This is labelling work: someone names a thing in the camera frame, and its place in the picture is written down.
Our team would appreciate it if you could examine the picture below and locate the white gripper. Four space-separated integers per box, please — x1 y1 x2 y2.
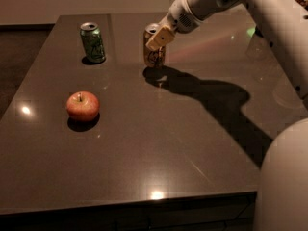
145 0 206 51

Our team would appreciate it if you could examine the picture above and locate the orange soda can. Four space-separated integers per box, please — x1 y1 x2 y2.
143 23 166 68

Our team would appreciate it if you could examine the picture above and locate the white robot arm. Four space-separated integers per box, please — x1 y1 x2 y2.
143 0 308 231

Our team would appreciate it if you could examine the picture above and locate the green soda can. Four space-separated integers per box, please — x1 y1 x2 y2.
80 22 106 64

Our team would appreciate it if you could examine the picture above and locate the red apple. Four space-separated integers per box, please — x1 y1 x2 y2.
66 91 100 122

